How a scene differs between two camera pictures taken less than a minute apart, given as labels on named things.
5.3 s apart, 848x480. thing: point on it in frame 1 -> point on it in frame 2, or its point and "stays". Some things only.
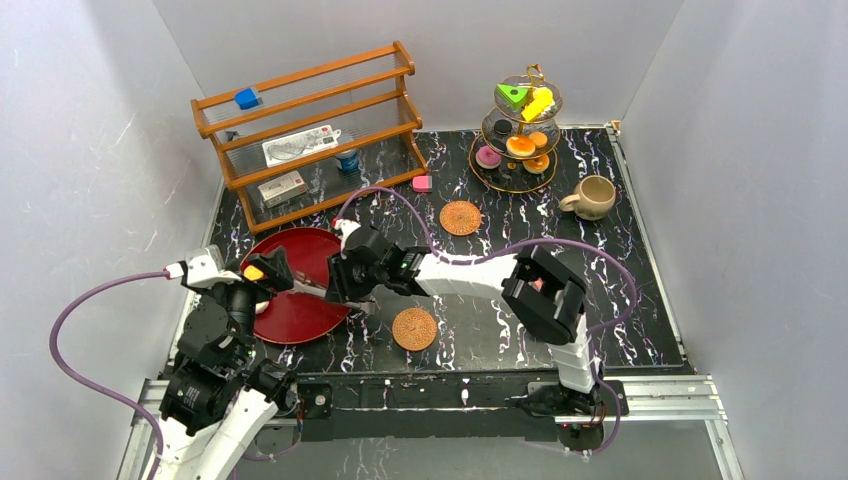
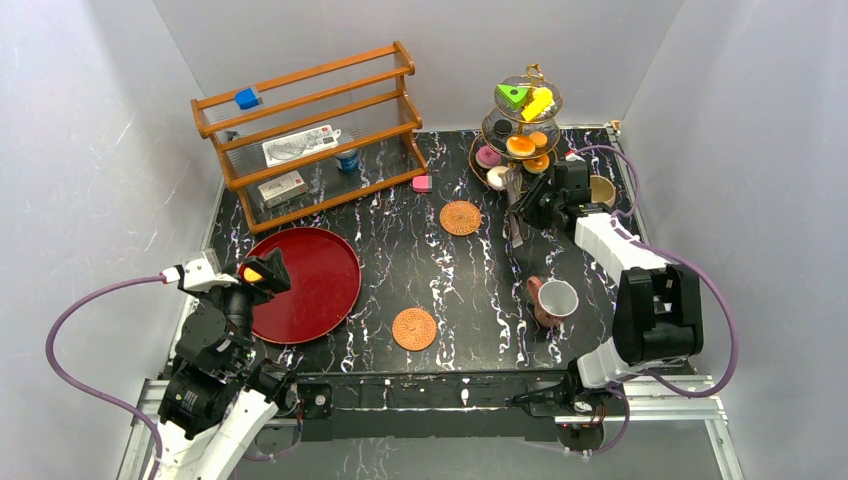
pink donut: [487, 157] stays
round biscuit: [539, 139] stays
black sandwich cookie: [502, 127] stays
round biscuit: [253, 273] stays
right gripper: [339, 287] -> [529, 195]
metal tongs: [370, 305] -> [514, 187]
